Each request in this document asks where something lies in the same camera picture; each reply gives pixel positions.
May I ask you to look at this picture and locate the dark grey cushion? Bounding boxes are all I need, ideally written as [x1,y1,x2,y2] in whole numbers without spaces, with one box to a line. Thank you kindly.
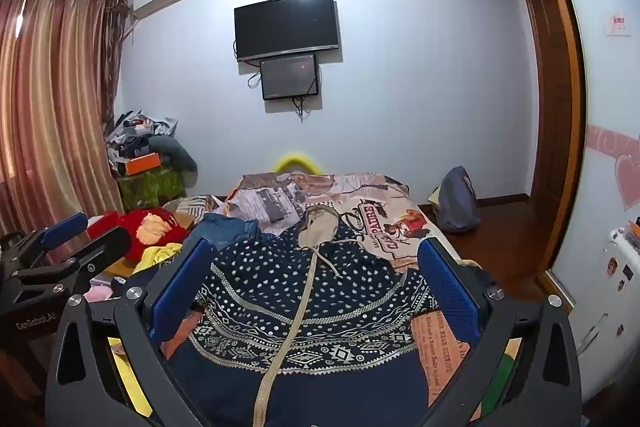
[147,134,198,172]

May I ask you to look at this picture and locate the blue jeans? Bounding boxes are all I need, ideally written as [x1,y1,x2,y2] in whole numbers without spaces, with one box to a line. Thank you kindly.
[187,213,261,253]

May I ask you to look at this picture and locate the small black wall monitor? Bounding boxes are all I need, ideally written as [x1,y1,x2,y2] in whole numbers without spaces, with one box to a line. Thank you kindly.
[259,54,320,101]

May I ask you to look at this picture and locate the pile of clutter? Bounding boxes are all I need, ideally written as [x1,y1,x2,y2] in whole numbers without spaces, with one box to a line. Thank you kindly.
[105,109,198,178]

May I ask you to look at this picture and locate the orange box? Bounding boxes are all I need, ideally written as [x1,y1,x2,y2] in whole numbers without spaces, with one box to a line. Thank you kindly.
[125,152,163,175]

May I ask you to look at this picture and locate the wooden door frame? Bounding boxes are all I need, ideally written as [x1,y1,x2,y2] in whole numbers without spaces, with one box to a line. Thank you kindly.
[515,0,587,303]

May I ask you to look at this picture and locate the red yellow plush garment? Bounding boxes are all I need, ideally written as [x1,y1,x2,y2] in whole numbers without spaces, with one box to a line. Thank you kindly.
[87,207,191,258]

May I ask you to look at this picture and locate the navy patterned hoodie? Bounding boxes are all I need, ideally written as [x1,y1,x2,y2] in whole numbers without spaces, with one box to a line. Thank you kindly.
[165,204,441,427]

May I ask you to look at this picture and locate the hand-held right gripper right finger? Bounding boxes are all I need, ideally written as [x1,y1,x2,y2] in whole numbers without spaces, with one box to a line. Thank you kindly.
[417,237,583,427]

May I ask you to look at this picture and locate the yellow cloth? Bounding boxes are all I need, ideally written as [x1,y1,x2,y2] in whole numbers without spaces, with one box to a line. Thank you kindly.
[107,242,183,278]

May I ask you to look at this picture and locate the striped pink curtain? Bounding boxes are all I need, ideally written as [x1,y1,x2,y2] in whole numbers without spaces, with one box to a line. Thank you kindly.
[0,0,128,238]

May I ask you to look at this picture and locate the small red wall sticker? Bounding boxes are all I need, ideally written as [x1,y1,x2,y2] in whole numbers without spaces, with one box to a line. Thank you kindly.
[607,12,630,36]

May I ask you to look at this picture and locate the green patterned cloth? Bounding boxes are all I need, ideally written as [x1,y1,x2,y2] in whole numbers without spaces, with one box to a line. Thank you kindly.
[117,169,183,210]

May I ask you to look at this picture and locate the pink heart wall decoration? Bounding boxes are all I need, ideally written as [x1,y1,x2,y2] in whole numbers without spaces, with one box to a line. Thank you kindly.
[585,124,640,210]

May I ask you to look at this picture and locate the grey backpack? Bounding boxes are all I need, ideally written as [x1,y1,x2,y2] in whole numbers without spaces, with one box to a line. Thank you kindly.
[436,166,482,234]

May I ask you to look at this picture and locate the printed blanket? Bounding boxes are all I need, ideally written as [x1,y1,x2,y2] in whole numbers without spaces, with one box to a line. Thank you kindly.
[165,172,481,427]

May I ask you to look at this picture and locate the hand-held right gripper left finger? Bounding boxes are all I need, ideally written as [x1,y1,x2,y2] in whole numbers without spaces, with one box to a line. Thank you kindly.
[45,237,236,427]

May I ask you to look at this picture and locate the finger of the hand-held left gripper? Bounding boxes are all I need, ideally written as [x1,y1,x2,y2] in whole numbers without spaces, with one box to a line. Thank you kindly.
[20,213,90,268]
[10,227,132,293]

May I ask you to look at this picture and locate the large black wall television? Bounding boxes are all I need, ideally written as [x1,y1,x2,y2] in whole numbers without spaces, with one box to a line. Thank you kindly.
[234,0,342,62]

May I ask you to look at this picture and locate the white sliding wardrobe door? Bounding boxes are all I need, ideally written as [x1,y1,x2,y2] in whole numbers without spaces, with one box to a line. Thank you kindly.
[530,0,640,323]

